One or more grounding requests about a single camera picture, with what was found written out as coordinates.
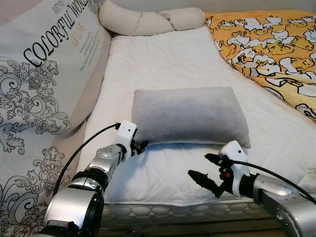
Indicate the grey plush pillow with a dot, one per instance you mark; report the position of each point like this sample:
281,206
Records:
190,116

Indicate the yellow cartoon egg blanket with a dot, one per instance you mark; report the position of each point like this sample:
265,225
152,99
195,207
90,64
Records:
266,49

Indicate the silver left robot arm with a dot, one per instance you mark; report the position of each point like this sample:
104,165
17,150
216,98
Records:
74,207

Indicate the quilted beige mattress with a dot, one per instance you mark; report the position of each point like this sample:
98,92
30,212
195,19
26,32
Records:
173,212

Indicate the white quilted mattress pad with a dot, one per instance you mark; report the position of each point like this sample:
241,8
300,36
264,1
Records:
173,64

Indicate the white ornament print headboard cushion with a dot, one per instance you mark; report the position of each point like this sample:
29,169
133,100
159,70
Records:
39,74

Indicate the beige rolled bolster pillow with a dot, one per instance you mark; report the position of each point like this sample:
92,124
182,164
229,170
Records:
133,22

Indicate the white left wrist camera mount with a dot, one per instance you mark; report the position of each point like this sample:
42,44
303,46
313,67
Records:
127,133

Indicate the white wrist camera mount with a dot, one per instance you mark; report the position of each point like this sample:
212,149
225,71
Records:
127,133
236,152

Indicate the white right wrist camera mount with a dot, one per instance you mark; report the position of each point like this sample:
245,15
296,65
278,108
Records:
236,152

